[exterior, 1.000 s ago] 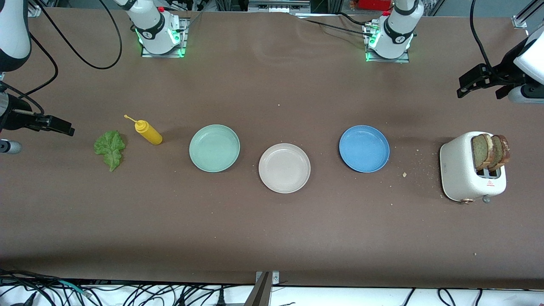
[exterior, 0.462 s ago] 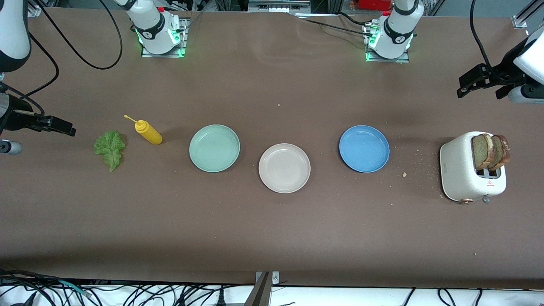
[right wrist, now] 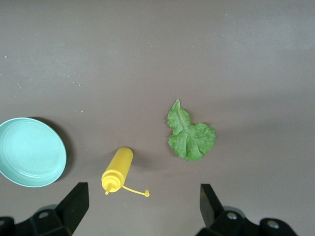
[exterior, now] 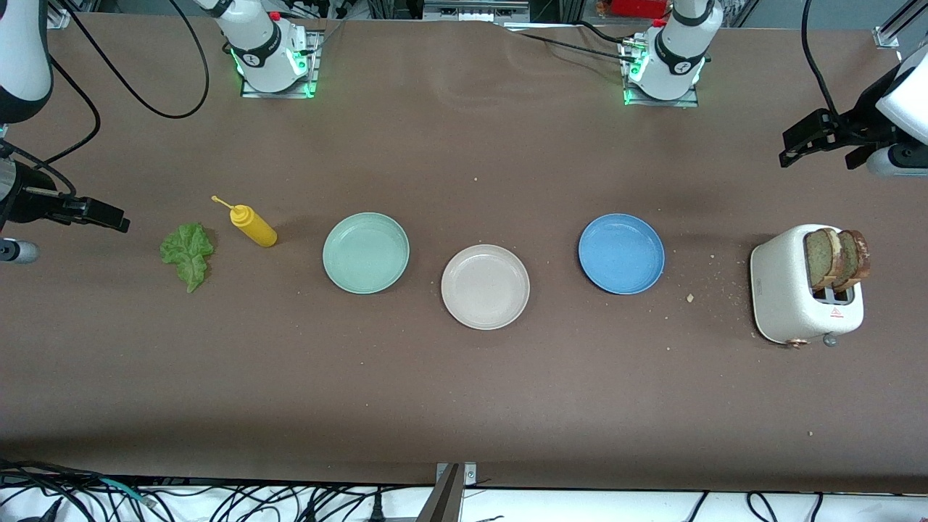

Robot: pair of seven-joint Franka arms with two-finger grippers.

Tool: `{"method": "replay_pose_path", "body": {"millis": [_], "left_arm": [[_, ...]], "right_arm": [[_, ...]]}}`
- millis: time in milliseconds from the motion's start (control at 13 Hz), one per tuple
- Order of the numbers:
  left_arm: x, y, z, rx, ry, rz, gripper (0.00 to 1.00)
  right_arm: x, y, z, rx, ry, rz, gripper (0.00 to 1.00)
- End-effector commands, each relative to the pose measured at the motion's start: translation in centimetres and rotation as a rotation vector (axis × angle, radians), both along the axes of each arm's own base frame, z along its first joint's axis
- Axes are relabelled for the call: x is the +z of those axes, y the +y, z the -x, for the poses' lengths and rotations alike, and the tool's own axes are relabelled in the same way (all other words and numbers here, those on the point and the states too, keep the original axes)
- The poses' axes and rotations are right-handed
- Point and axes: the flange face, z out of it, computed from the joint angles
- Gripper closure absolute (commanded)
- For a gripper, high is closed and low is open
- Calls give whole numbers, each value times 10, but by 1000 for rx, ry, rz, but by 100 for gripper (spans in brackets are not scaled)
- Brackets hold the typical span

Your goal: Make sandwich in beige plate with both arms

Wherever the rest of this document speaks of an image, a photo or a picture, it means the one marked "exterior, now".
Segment aluminium frame crossbar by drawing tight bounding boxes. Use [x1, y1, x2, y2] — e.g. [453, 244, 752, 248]
[423, 0, 531, 22]

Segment yellow mustard squeeze bottle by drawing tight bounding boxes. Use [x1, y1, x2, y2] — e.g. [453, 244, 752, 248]
[211, 194, 278, 249]

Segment aluminium corner profile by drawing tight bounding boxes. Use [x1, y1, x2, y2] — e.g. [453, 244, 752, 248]
[874, 0, 928, 50]

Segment mint green plate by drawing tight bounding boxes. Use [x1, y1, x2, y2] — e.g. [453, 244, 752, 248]
[322, 212, 411, 295]

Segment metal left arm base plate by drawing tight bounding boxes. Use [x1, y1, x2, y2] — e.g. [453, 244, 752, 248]
[622, 40, 700, 108]

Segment black base cable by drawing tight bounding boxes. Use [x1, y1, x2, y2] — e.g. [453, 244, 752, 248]
[500, 20, 639, 65]

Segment blue plate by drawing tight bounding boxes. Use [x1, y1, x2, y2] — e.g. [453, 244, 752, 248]
[578, 212, 666, 296]

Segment white toaster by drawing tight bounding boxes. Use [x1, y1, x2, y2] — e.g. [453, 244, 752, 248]
[750, 223, 866, 349]

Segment silver table edge bracket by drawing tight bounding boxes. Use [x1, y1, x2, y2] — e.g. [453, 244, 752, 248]
[435, 462, 478, 488]

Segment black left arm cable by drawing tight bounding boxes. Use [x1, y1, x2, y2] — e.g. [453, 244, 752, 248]
[800, 0, 845, 118]

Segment black cable tangle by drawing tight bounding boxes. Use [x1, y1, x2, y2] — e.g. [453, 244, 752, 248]
[0, 458, 436, 522]

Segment looped black floor cable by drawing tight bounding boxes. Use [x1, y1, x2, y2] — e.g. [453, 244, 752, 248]
[747, 492, 780, 522]

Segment teal cable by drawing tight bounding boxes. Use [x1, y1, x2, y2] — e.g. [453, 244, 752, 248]
[100, 477, 157, 506]

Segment red box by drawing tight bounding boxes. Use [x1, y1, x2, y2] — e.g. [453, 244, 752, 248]
[598, 0, 671, 19]

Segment beige plate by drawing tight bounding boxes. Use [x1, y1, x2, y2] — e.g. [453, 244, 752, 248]
[440, 244, 531, 331]

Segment grey metal beam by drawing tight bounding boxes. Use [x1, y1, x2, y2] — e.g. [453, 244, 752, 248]
[415, 464, 465, 522]

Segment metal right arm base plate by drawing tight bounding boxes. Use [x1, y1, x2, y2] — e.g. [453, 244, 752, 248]
[239, 29, 321, 99]

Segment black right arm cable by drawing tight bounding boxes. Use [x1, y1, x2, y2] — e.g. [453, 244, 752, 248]
[0, 0, 211, 196]

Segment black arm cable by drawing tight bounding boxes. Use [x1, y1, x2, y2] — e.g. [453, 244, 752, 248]
[800, 0, 845, 118]
[0, 0, 211, 196]

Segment green lettuce leaf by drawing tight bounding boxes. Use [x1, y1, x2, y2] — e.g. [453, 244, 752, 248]
[159, 222, 216, 294]

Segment brown bread slice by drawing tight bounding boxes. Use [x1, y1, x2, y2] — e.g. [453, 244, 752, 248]
[803, 228, 845, 291]
[832, 229, 871, 294]

